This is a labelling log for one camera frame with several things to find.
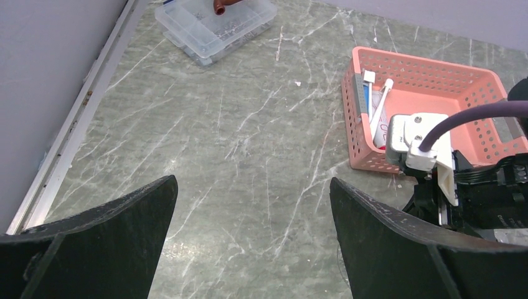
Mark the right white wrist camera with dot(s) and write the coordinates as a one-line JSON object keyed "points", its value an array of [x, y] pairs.
{"points": [[406, 143]]}

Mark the pink plastic basket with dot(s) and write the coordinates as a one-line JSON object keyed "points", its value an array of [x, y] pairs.
{"points": [[425, 85]]}

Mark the blue toothpaste tube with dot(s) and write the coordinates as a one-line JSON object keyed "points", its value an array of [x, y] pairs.
{"points": [[367, 87]]}

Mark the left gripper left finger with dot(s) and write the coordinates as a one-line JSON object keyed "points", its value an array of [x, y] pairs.
{"points": [[109, 251]]}

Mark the clear plastic organizer box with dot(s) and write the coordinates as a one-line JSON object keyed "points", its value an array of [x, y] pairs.
{"points": [[193, 26]]}

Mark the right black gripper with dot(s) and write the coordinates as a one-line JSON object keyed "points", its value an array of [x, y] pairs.
{"points": [[490, 197]]}

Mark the white toothbrush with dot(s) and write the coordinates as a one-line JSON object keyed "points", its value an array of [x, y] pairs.
{"points": [[375, 118], [369, 80]]}

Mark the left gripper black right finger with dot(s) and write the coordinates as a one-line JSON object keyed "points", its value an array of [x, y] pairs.
{"points": [[390, 254]]}

